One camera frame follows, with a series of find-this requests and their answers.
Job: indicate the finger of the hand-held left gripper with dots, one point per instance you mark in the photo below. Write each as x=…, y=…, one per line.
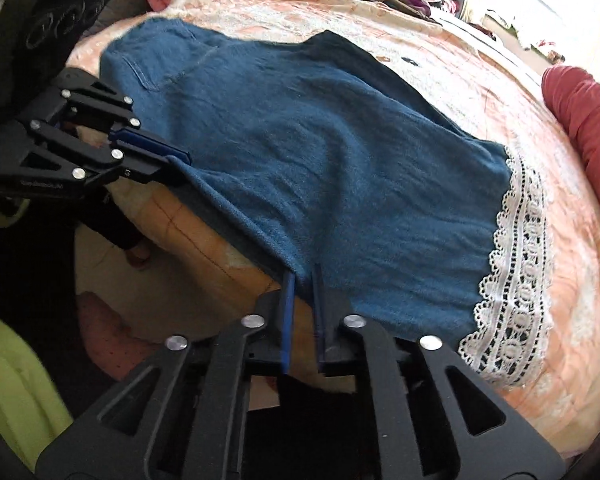
x=140, y=167
x=150, y=144

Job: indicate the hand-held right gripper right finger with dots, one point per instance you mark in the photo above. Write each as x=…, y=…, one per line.
x=319, y=320

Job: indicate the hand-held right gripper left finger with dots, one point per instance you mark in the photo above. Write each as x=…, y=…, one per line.
x=287, y=320

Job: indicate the blue pants with lace trim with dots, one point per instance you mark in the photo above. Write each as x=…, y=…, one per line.
x=330, y=170

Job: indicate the grey quilted headboard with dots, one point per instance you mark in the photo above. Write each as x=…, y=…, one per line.
x=130, y=15

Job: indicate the lime green clothing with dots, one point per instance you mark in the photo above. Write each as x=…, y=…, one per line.
x=15, y=390

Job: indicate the peach and white printed blanket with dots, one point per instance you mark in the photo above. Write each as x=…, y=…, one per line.
x=480, y=95

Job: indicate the white bed sheet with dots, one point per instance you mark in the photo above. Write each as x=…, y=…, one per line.
x=485, y=45

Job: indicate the red bolster pillow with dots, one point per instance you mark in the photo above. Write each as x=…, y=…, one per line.
x=590, y=120

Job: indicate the clutter on window sill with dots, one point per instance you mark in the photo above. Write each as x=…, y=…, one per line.
x=530, y=35

